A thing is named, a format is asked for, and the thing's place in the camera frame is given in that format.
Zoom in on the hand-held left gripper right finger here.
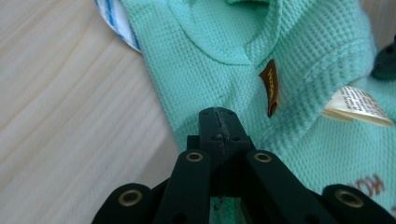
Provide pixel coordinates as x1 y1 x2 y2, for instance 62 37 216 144
216 106 257 199

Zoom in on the mint green small garment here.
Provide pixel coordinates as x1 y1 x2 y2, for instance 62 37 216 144
94 0 396 224

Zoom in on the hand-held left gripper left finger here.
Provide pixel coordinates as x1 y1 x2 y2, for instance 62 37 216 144
186 106 224 199

